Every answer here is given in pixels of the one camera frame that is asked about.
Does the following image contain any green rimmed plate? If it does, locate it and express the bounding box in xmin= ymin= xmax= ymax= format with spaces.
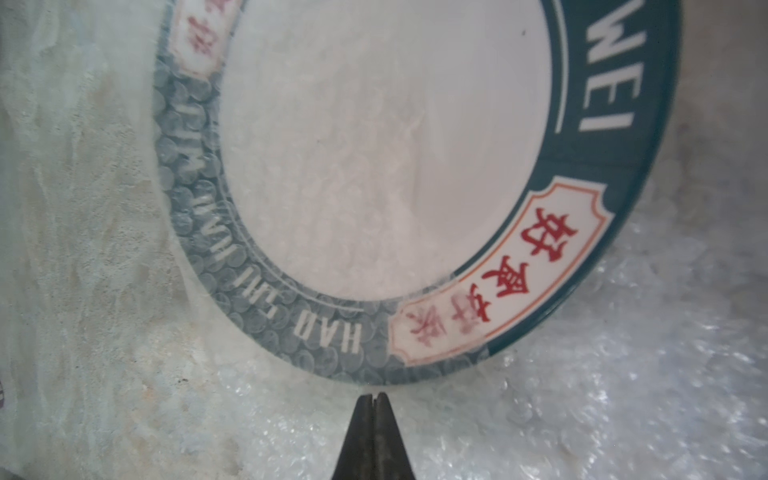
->
xmin=152 ymin=1 xmax=682 ymax=386

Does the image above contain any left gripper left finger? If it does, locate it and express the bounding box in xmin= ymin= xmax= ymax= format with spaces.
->
xmin=331 ymin=394 xmax=375 ymax=480

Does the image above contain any bubble wrap sheet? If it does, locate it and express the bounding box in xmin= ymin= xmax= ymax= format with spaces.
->
xmin=1 ymin=1 xmax=767 ymax=479

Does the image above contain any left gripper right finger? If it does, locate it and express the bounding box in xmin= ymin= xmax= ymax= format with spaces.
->
xmin=373 ymin=393 xmax=416 ymax=480

